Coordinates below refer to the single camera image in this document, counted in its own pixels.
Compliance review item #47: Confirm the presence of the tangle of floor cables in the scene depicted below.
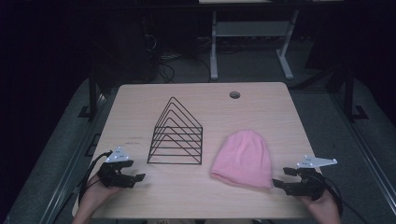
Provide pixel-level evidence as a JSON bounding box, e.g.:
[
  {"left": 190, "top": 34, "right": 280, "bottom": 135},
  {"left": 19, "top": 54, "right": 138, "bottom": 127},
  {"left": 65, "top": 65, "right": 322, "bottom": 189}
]
[{"left": 141, "top": 32, "right": 213, "bottom": 84}]

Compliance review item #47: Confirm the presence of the person's right hand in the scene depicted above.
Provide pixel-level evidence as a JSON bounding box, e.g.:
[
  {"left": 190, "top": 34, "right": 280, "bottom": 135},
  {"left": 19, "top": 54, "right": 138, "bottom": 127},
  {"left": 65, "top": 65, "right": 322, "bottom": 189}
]
[{"left": 299, "top": 189, "right": 344, "bottom": 224}]

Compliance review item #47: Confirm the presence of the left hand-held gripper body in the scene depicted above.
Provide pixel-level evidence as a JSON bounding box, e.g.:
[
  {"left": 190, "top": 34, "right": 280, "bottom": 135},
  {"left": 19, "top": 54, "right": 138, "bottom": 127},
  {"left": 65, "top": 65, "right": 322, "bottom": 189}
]
[{"left": 97, "top": 146, "right": 135, "bottom": 189}]

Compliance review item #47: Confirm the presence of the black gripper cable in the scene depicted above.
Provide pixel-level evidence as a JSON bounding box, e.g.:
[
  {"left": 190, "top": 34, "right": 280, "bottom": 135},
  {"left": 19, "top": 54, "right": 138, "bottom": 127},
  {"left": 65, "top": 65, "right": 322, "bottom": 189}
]
[
  {"left": 321, "top": 175, "right": 372, "bottom": 224},
  {"left": 78, "top": 149, "right": 114, "bottom": 204}
]

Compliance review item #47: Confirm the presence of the black wire file rack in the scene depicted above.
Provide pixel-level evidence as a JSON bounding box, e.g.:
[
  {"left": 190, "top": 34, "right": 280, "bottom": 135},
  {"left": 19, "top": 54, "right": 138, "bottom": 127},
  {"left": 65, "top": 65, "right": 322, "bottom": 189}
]
[{"left": 146, "top": 96, "right": 204, "bottom": 166}]

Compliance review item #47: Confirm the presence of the pink knit beanie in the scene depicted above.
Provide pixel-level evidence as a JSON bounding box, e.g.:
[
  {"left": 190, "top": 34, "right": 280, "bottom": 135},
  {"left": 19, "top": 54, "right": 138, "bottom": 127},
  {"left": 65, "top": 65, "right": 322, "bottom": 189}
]
[{"left": 209, "top": 129, "right": 275, "bottom": 190}]

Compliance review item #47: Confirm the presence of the white metal desk frame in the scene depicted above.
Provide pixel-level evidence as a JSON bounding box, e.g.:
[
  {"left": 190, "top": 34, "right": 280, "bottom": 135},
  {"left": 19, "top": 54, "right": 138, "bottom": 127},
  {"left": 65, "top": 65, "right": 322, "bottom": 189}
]
[{"left": 209, "top": 9, "right": 301, "bottom": 81}]

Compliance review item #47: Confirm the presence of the grey metal floor rail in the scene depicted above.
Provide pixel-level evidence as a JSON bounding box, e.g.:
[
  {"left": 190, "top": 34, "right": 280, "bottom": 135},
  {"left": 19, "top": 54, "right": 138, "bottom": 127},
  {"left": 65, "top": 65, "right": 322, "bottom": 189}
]
[
  {"left": 330, "top": 91, "right": 396, "bottom": 216},
  {"left": 38, "top": 92, "right": 110, "bottom": 224}
]

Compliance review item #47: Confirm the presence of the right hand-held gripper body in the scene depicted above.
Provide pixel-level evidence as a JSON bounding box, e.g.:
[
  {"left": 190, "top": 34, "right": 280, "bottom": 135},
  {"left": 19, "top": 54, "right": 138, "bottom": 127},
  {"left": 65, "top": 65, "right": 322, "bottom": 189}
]
[{"left": 284, "top": 154, "right": 338, "bottom": 202}]

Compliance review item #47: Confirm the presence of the person's left hand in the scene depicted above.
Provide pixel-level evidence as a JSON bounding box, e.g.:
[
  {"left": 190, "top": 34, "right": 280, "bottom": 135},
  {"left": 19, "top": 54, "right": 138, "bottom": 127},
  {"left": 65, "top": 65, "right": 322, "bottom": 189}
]
[{"left": 78, "top": 175, "right": 123, "bottom": 217}]

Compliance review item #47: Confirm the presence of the black metal stand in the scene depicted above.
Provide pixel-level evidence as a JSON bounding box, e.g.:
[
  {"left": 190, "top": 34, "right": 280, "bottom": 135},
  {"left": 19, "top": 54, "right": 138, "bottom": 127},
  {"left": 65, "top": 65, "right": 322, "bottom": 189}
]
[
  {"left": 340, "top": 64, "right": 370, "bottom": 122},
  {"left": 78, "top": 66, "right": 106, "bottom": 120}
]

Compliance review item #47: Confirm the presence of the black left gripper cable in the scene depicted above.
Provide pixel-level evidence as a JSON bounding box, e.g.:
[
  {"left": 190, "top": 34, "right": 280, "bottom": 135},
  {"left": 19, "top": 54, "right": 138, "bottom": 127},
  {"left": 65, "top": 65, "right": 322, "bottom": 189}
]
[{"left": 78, "top": 149, "right": 114, "bottom": 204}]

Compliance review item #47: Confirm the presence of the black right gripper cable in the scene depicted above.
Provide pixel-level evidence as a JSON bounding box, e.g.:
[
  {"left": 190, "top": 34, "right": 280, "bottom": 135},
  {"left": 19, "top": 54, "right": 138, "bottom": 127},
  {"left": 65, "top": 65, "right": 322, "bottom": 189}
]
[{"left": 321, "top": 175, "right": 372, "bottom": 224}]

